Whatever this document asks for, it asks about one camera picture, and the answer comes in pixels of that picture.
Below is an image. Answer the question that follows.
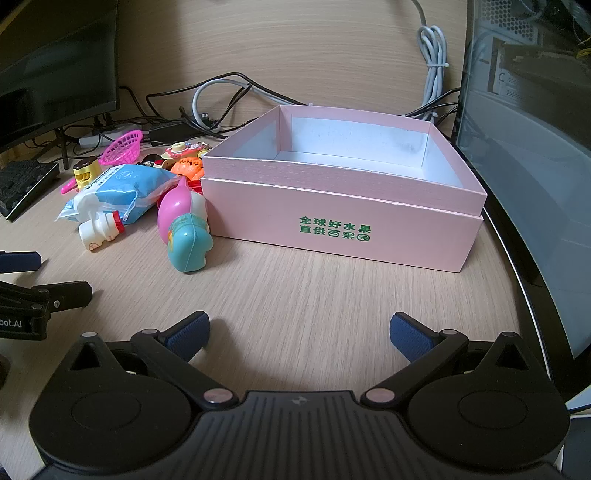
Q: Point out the black keyboard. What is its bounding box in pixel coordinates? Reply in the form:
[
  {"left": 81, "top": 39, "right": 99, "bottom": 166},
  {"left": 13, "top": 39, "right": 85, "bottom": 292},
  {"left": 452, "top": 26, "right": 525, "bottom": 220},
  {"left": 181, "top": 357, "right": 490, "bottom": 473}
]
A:
[{"left": 0, "top": 159, "right": 61, "bottom": 223}]

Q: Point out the looped grey cable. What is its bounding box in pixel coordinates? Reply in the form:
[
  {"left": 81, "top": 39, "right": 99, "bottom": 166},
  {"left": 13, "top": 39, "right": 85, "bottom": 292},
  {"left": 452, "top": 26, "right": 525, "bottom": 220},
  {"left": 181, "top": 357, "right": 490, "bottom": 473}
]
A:
[{"left": 192, "top": 78, "right": 306, "bottom": 126}]

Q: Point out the yellow pudding toy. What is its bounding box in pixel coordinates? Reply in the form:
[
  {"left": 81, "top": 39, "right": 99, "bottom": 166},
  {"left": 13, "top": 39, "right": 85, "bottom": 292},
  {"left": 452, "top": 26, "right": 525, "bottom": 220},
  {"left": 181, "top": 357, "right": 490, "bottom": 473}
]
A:
[{"left": 72, "top": 157, "right": 102, "bottom": 191}]

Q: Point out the black monitor stand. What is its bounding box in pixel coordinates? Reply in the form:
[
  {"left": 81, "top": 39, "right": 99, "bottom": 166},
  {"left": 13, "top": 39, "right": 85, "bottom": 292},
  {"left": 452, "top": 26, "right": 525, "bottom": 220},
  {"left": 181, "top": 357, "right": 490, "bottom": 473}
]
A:
[{"left": 28, "top": 124, "right": 80, "bottom": 169}]

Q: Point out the orange plastic toy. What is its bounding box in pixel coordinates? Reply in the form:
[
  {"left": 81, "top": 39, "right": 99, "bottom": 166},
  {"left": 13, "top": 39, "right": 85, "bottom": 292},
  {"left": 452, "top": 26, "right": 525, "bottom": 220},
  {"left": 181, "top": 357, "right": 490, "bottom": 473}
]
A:
[{"left": 170, "top": 156, "right": 205, "bottom": 184}]

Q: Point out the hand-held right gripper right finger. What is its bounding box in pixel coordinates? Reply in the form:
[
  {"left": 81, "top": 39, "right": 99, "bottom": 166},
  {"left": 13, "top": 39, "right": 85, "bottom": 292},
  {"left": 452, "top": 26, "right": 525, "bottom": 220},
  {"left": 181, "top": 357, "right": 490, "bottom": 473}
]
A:
[{"left": 361, "top": 312, "right": 552, "bottom": 410}]

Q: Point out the black computer monitor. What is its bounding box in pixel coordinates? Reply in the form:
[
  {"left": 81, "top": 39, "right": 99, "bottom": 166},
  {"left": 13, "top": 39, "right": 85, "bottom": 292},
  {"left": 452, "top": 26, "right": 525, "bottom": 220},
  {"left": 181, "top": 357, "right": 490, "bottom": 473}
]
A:
[{"left": 0, "top": 0, "right": 122, "bottom": 154}]

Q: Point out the glass-sided computer case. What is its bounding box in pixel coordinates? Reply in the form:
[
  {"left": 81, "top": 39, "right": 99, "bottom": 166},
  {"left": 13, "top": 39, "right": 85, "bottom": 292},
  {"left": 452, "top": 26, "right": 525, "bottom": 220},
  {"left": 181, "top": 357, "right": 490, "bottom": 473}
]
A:
[{"left": 455, "top": 0, "right": 591, "bottom": 409}]

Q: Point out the pink plastic toy basket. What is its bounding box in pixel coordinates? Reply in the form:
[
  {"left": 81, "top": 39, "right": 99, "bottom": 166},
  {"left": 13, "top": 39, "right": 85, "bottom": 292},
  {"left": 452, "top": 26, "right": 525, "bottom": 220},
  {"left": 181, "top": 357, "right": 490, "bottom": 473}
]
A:
[{"left": 100, "top": 130, "right": 145, "bottom": 167}]

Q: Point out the teal plastic toy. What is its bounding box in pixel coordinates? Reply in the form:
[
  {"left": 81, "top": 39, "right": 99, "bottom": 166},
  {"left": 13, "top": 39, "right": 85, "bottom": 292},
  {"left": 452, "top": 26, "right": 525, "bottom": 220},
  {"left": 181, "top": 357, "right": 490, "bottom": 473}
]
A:
[{"left": 167, "top": 215, "right": 214, "bottom": 274}]

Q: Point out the magenta and white toy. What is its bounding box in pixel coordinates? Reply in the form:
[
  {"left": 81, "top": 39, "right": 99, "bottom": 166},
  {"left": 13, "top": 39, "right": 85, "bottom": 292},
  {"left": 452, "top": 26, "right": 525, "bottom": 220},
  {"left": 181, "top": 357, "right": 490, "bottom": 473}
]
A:
[{"left": 156, "top": 177, "right": 209, "bottom": 246}]

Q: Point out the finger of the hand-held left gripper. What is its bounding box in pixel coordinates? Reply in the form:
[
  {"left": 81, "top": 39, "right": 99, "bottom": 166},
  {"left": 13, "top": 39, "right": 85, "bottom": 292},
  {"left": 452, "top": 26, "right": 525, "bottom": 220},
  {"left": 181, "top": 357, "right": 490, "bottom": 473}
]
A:
[
  {"left": 0, "top": 250, "right": 42, "bottom": 274},
  {"left": 0, "top": 281, "right": 93, "bottom": 313}
]

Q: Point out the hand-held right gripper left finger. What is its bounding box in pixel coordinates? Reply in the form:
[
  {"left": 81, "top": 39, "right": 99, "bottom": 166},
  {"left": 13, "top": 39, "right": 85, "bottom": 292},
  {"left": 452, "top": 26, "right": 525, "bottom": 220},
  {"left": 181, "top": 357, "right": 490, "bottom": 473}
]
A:
[{"left": 58, "top": 310, "right": 236, "bottom": 410}]

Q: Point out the white power strip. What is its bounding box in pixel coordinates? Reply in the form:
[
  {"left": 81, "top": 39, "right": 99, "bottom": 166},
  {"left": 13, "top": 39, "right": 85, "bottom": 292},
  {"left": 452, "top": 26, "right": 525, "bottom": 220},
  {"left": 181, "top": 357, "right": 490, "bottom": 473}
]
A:
[{"left": 78, "top": 124, "right": 140, "bottom": 149}]

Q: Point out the black cable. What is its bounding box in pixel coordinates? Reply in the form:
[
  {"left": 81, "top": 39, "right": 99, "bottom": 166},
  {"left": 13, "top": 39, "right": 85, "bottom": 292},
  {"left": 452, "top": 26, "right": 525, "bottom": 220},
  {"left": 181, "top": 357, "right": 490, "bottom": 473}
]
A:
[{"left": 146, "top": 71, "right": 308, "bottom": 121}]

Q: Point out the black power adapter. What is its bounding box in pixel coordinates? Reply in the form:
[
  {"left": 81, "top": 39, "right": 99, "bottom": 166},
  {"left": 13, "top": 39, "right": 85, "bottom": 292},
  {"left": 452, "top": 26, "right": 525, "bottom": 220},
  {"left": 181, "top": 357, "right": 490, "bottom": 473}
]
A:
[{"left": 147, "top": 120, "right": 197, "bottom": 142}]

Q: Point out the pink cardboard box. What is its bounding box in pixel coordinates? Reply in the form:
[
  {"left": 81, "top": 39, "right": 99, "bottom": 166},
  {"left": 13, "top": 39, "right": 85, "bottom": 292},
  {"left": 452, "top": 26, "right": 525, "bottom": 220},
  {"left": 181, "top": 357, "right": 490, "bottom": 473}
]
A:
[{"left": 202, "top": 104, "right": 489, "bottom": 274}]

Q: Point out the blue tissue pack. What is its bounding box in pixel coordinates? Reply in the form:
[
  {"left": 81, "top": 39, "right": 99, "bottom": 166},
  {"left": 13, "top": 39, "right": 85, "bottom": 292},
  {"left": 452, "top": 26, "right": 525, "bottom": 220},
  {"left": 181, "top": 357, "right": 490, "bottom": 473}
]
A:
[{"left": 56, "top": 164, "right": 182, "bottom": 227}]

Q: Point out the wooden desktop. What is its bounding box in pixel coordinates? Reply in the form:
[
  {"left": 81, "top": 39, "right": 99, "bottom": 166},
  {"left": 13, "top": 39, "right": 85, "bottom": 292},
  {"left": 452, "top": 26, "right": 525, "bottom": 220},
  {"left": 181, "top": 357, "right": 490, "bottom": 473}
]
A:
[{"left": 0, "top": 83, "right": 573, "bottom": 480}]

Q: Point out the bundled grey cable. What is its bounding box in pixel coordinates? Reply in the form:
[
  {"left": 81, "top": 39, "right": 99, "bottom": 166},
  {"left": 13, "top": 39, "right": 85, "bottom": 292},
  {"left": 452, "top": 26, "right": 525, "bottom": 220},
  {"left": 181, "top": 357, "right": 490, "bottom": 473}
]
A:
[{"left": 410, "top": 0, "right": 450, "bottom": 116}]

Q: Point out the pink doughnut keychain toy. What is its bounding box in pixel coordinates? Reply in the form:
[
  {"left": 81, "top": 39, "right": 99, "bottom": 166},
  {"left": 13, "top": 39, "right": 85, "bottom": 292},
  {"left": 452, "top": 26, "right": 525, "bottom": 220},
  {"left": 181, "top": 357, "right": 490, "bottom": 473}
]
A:
[{"left": 165, "top": 140, "right": 212, "bottom": 160}]

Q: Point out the white toy bottle red cap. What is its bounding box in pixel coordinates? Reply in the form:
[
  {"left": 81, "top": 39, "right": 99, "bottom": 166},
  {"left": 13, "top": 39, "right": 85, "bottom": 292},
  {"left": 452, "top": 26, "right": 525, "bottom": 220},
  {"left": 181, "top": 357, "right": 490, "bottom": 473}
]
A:
[{"left": 78, "top": 210, "right": 127, "bottom": 254}]

